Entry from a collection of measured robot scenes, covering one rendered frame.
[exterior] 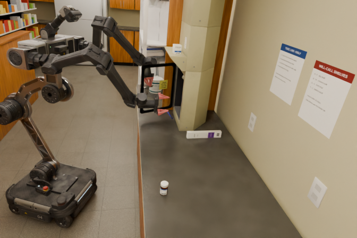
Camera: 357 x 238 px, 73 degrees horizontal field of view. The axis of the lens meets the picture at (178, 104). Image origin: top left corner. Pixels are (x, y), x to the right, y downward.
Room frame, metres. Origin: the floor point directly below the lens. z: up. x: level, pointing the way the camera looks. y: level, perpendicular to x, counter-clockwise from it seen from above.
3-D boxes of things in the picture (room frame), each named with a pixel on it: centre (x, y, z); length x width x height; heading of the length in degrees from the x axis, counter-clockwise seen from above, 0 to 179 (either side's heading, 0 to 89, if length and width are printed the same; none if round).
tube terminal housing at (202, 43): (1.79, -0.11, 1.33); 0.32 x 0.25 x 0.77; 13
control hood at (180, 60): (1.75, 0.07, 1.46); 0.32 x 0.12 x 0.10; 13
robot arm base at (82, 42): (1.88, 0.77, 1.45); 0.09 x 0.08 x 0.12; 170
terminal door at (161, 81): (1.82, 0.18, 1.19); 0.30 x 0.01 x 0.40; 127
